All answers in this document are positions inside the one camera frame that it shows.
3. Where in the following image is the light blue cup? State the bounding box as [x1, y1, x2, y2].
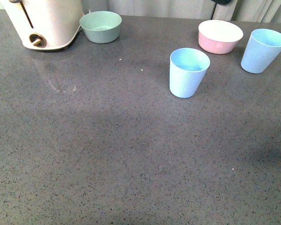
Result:
[241, 29, 281, 74]
[169, 48, 210, 98]

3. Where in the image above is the green bowl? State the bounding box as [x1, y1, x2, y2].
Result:
[80, 11, 122, 44]

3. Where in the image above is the pink bowl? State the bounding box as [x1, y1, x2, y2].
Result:
[198, 20, 244, 54]

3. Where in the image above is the white two-slot toaster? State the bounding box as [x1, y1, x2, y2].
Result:
[1, 0, 84, 50]

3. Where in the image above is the dark object at curtain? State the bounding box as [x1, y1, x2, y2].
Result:
[212, 0, 232, 5]

